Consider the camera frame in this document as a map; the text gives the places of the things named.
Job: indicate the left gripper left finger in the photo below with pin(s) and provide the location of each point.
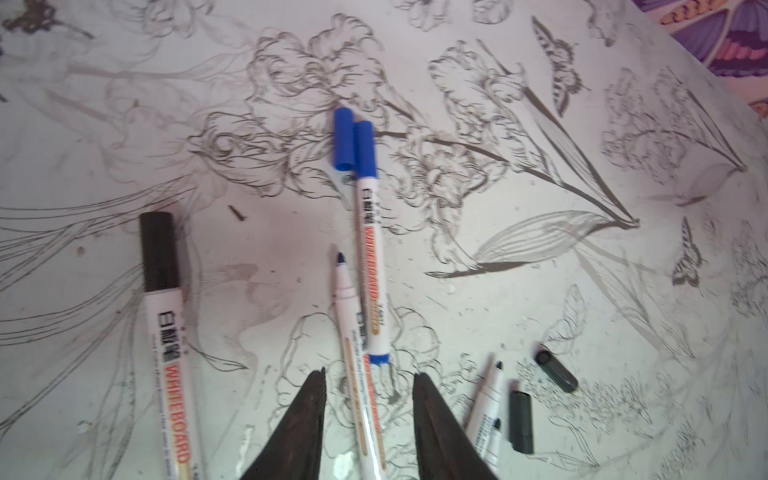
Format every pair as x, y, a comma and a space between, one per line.
294, 450

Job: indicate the black pen cap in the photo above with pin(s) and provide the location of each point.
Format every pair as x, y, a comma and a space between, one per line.
556, 371
521, 423

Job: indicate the white marker pen blue tip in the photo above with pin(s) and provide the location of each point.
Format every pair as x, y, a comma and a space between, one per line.
357, 367

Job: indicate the blue pen cap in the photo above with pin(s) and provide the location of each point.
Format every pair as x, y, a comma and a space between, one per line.
343, 139

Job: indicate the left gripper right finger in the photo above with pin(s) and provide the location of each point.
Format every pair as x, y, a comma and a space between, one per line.
443, 450

